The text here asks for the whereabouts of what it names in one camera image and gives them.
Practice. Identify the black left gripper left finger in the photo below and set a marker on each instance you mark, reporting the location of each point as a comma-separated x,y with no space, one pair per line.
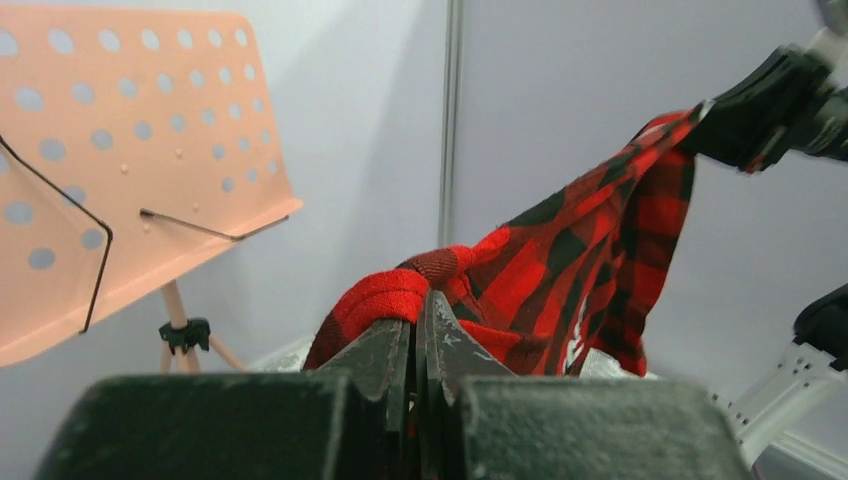
323,424

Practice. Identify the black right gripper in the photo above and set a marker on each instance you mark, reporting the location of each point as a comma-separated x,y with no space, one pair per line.
788,103

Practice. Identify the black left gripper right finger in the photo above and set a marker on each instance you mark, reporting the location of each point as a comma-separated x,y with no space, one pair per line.
479,420

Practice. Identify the red black plaid shirt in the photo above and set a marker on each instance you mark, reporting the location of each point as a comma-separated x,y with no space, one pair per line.
580,270

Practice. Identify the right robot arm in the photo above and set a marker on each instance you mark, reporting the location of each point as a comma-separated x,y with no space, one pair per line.
812,368

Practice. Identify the pink music stand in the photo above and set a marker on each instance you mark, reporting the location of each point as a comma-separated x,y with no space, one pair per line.
136,145

